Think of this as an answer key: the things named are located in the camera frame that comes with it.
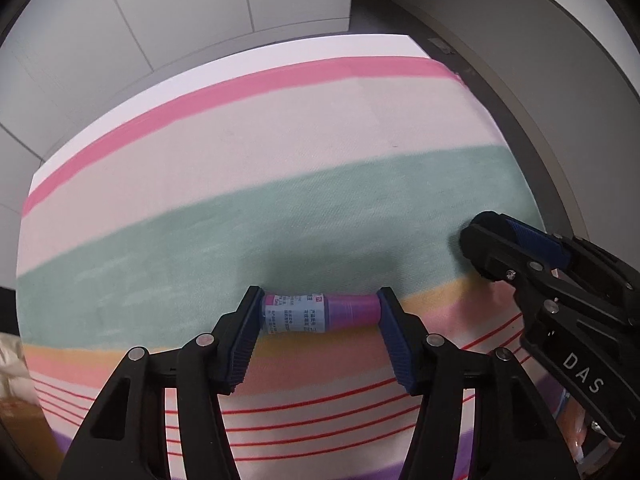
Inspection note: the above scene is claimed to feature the person's right hand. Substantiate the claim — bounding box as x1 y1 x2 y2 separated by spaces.
555 391 588 463

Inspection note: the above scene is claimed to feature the brown cardboard box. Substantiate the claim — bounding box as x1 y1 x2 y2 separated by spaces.
1 398 64 479

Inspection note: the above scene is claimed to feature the purple labelled tube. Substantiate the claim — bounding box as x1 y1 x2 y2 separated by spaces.
260 294 381 335

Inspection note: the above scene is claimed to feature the white table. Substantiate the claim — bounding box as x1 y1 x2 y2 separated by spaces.
23 34 447 212

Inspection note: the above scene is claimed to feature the striped colourful blanket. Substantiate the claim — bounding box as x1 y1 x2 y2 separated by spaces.
14 56 586 480

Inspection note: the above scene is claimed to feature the cream padded armchair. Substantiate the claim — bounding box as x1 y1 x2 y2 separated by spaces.
0 333 39 405

